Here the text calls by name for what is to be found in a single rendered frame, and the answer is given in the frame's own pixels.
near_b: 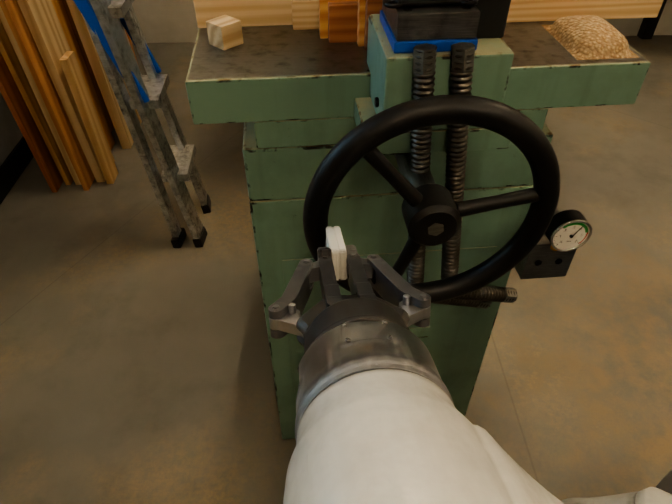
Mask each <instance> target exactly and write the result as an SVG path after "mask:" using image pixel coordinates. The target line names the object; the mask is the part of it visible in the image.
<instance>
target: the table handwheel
mask: <svg viewBox="0 0 672 504"><path fill-rule="evenodd" d="M445 124H460V125H470V126H476V127H480V128H484V129H487V130H490V131H493V132H495V133H498V134H500V135H502V136H504V137H505V138H507V139H508V140H510V141H511V142H512V143H513V144H515V145H516V146H517V147H518V148H519V150H520V151H521V152H522V153H523V154H524V156H525V158H526V159H527V161H528V163H529V165H530V168H531V171H532V176H533V187H532V188H528V189H523V190H518V191H514V192H509V193H505V194H500V195H495V196H490V197H484V198H478V199H472V200H466V201H460V202H454V199H453V197H452V194H451V193H450V191H449V190H448V189H447V188H445V187H444V186H442V185H438V184H436V183H435V181H434V178H433V176H432V173H431V171H430V170H429V172H428V173H425V174H415V173H413V172H411V170H410V167H411V165H410V162H411V160H410V158H411V155H410V154H395V158H396V161H397V164H398V167H399V170H400V172H399V171H398V170H397V169H396V168H395V167H394V166H393V165H392V164H391V163H390V162H389V161H388V159H387V158H386V157H385V156H384V155H383V154H382V153H381V152H380V151H379V150H378V148H377V146H379V145H381V144H382V143H384V142H386V141H388V140H390V139H392V138H394V137H396V136H399V135H401V134H404V133H407V132H409V131H413V130H416V129H420V128H424V127H429V126H435V125H445ZM362 157H363V158H364V159H365V160H366V161H367V162H368V163H369V164H370V165H371V166H372V167H373V168H374V169H375V170H376V171H378V172H379V173H380V174H381V175H382V176H383V177H384V178H385V179H386V180H387V181H388V182H389V183H390V184H391V186H392V187H393V188H394V189H395V190H396V191H397V192H398V193H399V194H400V195H401V196H402V197H403V198H404V200H403V203H402V214H403V217H404V221H405V224H406V227H407V231H408V234H409V236H410V237H409V239H408V240H407V242H406V244H405V246H404V248H403V250H402V252H401V254H400V255H399V257H398V259H397V261H396V262H395V264H394V266H393V267H392V268H393V269H394V270H395V271H396V272H397V273H398V274H399V275H400V276H403V274H404V272H405V270H406V269H407V267H408V265H409V264H410V262H411V261H412V259H413V258H414V256H415V254H416V253H417V251H418V250H419V248H420V247H421V245H423V246H436V245H440V244H443V243H445V242H447V241H449V240H450V239H451V238H453V237H454V236H455V235H456V234H457V232H458V231H459V229H460V227H461V217H465V216H469V215H474V214H478V213H482V212H487V211H491V210H496V209H501V208H506V207H512V206H517V205H523V204H529V203H531V205H530V208H529V210H528V213H527V215H526V217H525V219H524V221H523V223H522V224H521V226H520V228H519V229H518V230H517V232H516V233H515V234H514V236H513V237H512V238H511V239H510V240H509V241H508V242H507V243H506V244H505V245H504V246H503V247H502V248H501V249H500V250H499V251H497V252H496V253H495V254H494V255H492V256H491V257H489V258H488V259H487V260H485V261H483V262H482V263H480V264H478V265H477V266H475V267H473V268H471V269H469V270H467V271H465V272H462V273H460V274H457V275H454V276H451V277H448V278H445V279H441V280H436V281H431V282H424V283H409V284H410V285H411V286H412V287H414V288H416V289H418V290H420V291H422V292H424V293H427V294H429V295H430V296H431V303H436V302H441V301H446V300H450V299H454V298H457V297H460V296H463V295H466V294H468V293H471V292H474V291H476V290H478V289H480V288H482V287H484V286H486V285H488V284H490V283H492V282H494V281H495V280H497V279H499V278H500V277H502V276H503V275H505V274H506V273H507V272H509V271H510V270H511V269H513V268H514V267H515V266H516V265H518V264H519V263H520V262H521V261H522V260H523V259H524V258H525V257H526V256H527V255H528V254H529V253H530V252H531V251H532V250H533V249H534V247H535V246H536V245H537V244H538V242H539V241H540V240H541V238H542V237H543V235H544V234H545V232H546V230H547V229H548V227H549V225H550V223H551V221H552V218H553V216H554V214H555V211H556V208H557V204H558V200H559V195H560V169H559V163H558V159H557V156H556V154H555V151H554V149H553V147H552V145H551V143H550V141H549V140H548V138H547V136H546V135H545V134H544V132H543V131H542V130H541V129H540V128H539V127H538V126H537V125H536V124H535V123H534V122H533V121H532V120H531V119H530V118H528V117H527V116H526V115H524V114H523V113H521V112H520V111H518V110H516V109H514V108H512V107H510V106H508V105H506V104H504V103H501V102H498V101H495V100H492V99H488V98H484V97H479V96H472V95H460V94H450V95H437V96H429V97H424V98H419V99H415V100H411V101H407V102H404V103H401V104H398V105H396V106H393V107H391V108H388V109H386V110H384V111H382V112H380V113H378V114H376V115H374V116H372V117H370V118H369V119H367V120H365V121H364V122H362V123H361V124H359V125H358V126H356V127H355V128H354V129H352V130H351V131H350V132H349V133H347V134H346V135H345V136H344V137H343V138H342V139H341V140H340V141H339V142H337V144H336V145H335V146H334V147H333V148H332V149H331V150H330V151H329V153H328V154H327V155H326V156H325V158H324V159H323V160H322V162H321V163H320V165H319V167H318V168H317V170H316V172H315V174H314V176H313V178H312V180H311V182H310V185H309V188H308V191H307V194H306V197H305V202H304V208H303V228H304V234H305V239H306V242H307V245H308V248H309V250H310V253H311V255H312V256H313V258H314V260H315V261H318V259H317V249H318V248H319V247H325V240H326V228H327V227H328V214H329V208H330V204H331V201H332V198H333V195H334V193H335V191H336V189H337V187H338V186H339V184H340V182H341V181H342V179H343V178H344V177H345V175H346V174H347V173H348V172H349V170H350V169H351V168H352V167H353V166H354V165H355V164H356V163H357V162H358V161H359V160H360V159H361V158H362Z"/></svg>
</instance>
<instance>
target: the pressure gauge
mask: <svg viewBox="0 0 672 504"><path fill-rule="evenodd" d="M583 225H584V226H583ZM582 226H583V227H582ZM581 227H582V228H581ZM580 228H581V229H580ZM579 229H580V230H579ZM578 230H579V231H578ZM577 231H578V232H577ZM576 232H577V233H576ZM575 233H576V234H575ZM571 234H572V235H574V234H575V235H574V236H573V238H570V237H569V236H570V235H571ZM591 234H592V226H591V224H590V223H589V222H588V221H587V220H586V218H585V217H584V215H583V214H582V213H581V212H580V211H578V210H564V211H561V212H559V213H557V214H555V215H554V216H553V218H552V221H551V223H550V225H549V227H548V229H547V230H546V232H545V235H546V236H547V238H548V240H549V241H550V244H551V247H550V249H552V250H553V251H561V252H567V251H572V250H575V249H577V248H579V247H581V246H582V245H584V244H585V243H586V242H587V241H588V240H589V238H590V237H591Z"/></svg>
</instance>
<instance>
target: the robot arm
mask: <svg viewBox="0 0 672 504"><path fill-rule="evenodd" d="M317 259H318V261H316V262H313V261H312V260H310V259H303V260H301V261H300V262H299V264H298V266H297V268H296V270H295V272H294V274H293V276H292V277H291V279H290V281H289V283H288V285H287V287H286V289H285V291H284V293H283V295H282V297H281V298H279V299H278V300H277V301H275V302H274V303H273V304H272V305H270V306H269V307H268V313H269V324H270V334H271V337H272V338H274V339H280V338H283V337H285V336H286V335H287V334H288V333H290V334H294V335H297V340H298V342H299V343H300V344H301V345H302V346H303V347H304V353H305V354H304V355H303V357H302V359H301V361H300V363H299V368H298V369H297V370H298V373H299V385H298V392H297V397H296V419H295V439H296V447H295V449H294V451H293V454H292V456H291V459H290V462H289V465H288V469H287V474H286V481H285V490H284V498H283V504H672V494H670V493H667V492H665V491H663V490H661V489H658V488H656V487H648V488H646V489H643V490H641V491H635V492H629V493H623V494H616V495H608V496H599V497H589V498H567V499H564V500H562V501H560V500H559V499H557V498H556V497H555V496H554V495H552V494H551V493H550V492H549V491H547V490H546V489H545V488H544V487H543V486H541V485H540V484H539V483H538V482H537V481H536V480H534V479H533V478H532V477H531V476H530V475H529V474H528V473H527V472H526V471H525V470H524V469H523V468H522V467H520V466H519V465H518V464H517V463H516V462H515V461H514V460H513V459H512V458H511V457H510V456H509V455H508V454H507V453H506V452H505V451H504V450H503V449H502V448H501V446H500V445H499V444H498V443H497V442H496V441H495V440H494V439H493V437H492V436H491V435H490V434H489V433H488V432H487V431H486V430H485V429H484V428H482V427H480V426H478V425H473V424H472V423H471V422H470V421H469V420H468V419H467V418H466V417H465V416H464V415H463V414H461V413H460V412H459V411H458V410H457V409H456V408H455V406H454V402H453V399H452V397H451V395H450V393H449V391H448V389H447V387H446V385H445V384H444V382H443V381H442V379H441V377H440V375H439V372H438V370H437V368H436V366H435V363H434V361H433V359H432V357H431V354H430V352H429V350H428V349H427V347H426V346H425V344H424V343H423V342H422V341H421V340H420V339H419V338H418V337H417V336H416V335H415V334H413V333H412V332H411V331H409V328H408V326H410V325H413V324H414V325H416V326H418V327H428V326H429V325H430V309H431V296H430V295H429V294H427V293H424V292H422V291H420V290H418V289H416V288H414V287H412V286H411V285H410V284H409V283H408V282H407V281H406V280H405V279H404V278H403V277H402V276H400V275H399V274H398V273H397V272H396V271H395V270H394V269H393V268H392V267H391V266H390V265H389V264H388V263H387V262H386V261H385V260H383V259H382V258H381V257H380V256H379V255H376V254H372V255H368V256H367V259H365V258H361V257H360V255H359V254H358V252H357V249H356V246H354V245H345V244H344V240H343V236H342V233H341V229H340V227H339V226H334V227H332V226H329V227H327V228H326V247H319V248H318V249H317ZM347 277H348V286H349V287H350V292H351V295H341V293H340V289H339V284H337V280H339V279H341V280H346V279H347ZM317 281H320V285H321V292H322V299H323V300H321V301H320V302H318V303H317V304H316V305H315V306H313V307H312V308H311V309H309V310H308V311H307V312H306V313H304V314H303V315H302V313H303V311H304V308H305V306H306V304H307V301H308V299H309V296H310V294H311V291H312V289H313V287H314V282H317ZM372 287H373V288H374V289H375V290H376V291H377V292H378V293H379V295H380V296H381V297H382V298H383V299H384V300H383V299H381V298H378V297H376V295H375V293H374V292H373V289H372Z"/></svg>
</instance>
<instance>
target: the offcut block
mask: <svg viewBox="0 0 672 504"><path fill-rule="evenodd" d="M206 26H207V33H208V39H209V44H210V45H212V46H215V47H217V48H219V49H222V50H227V49H230V48H233V47H235V46H238V45H241V44H243V34H242V26H241V20H238V19H236V18H233V17H230V16H228V15H223V16H220V17H217V18H214V19H211V20H208V21H206Z"/></svg>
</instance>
